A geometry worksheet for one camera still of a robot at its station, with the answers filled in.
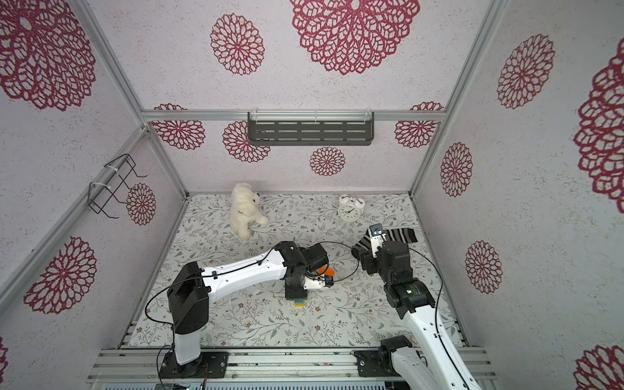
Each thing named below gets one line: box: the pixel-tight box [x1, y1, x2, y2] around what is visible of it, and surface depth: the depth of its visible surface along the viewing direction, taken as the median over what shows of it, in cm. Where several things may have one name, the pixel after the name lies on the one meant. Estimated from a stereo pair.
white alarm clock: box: [337, 193, 366, 224], surface depth 106 cm
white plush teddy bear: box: [229, 182, 269, 240], surface depth 97 cm
